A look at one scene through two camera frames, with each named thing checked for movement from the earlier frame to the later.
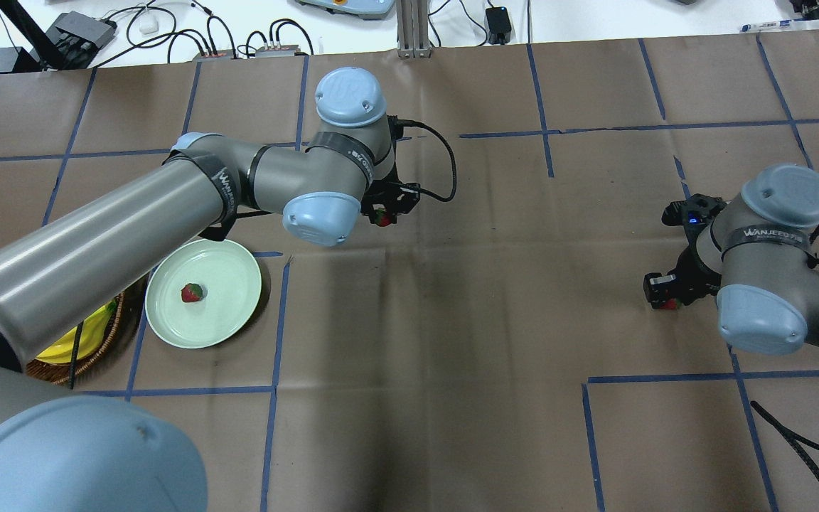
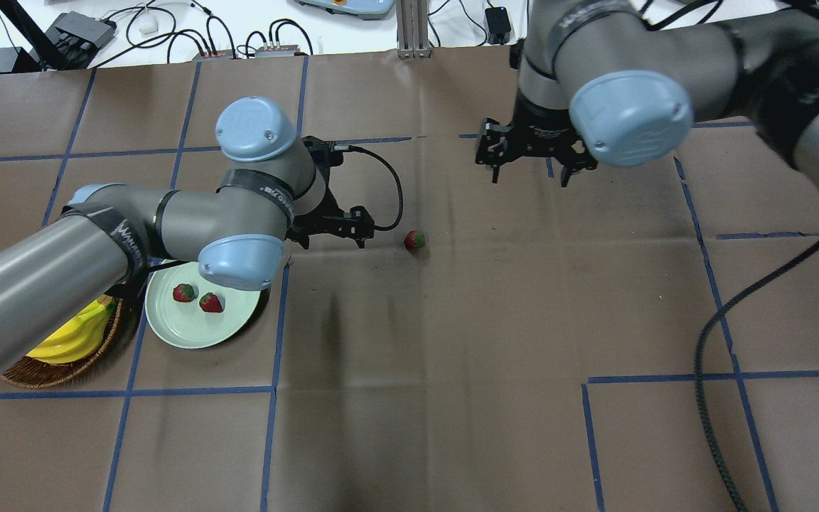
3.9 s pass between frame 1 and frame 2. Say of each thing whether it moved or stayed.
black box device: stayed
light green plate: stayed
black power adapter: stayed
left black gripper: moved
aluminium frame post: stayed
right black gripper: moved
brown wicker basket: stayed
